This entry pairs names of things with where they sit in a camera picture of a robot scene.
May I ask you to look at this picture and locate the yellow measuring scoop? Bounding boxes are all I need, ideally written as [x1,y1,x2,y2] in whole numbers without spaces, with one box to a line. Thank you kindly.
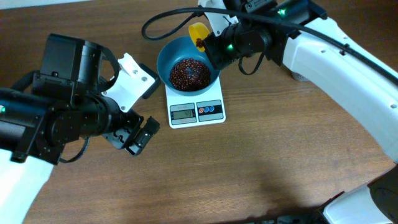
[188,22,210,52]

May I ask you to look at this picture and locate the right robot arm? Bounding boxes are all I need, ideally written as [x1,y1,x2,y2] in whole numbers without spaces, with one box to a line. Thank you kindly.
[198,0,397,161]

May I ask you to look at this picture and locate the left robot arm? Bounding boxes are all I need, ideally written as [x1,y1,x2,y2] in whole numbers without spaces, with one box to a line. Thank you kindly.
[1,34,160,223]

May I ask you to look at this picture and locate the red beans in bowl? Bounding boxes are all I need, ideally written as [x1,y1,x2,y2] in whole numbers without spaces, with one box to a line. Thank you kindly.
[169,58,211,91]

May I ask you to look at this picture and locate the blue plastic bowl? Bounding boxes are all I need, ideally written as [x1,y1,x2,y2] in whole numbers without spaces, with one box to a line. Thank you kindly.
[157,36,221,96]

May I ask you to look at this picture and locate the white digital kitchen scale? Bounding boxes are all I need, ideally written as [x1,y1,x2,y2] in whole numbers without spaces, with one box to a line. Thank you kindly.
[165,78,226,129]

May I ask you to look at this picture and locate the clear plastic bean container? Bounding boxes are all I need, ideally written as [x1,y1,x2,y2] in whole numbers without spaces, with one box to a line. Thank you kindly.
[292,72,309,82]

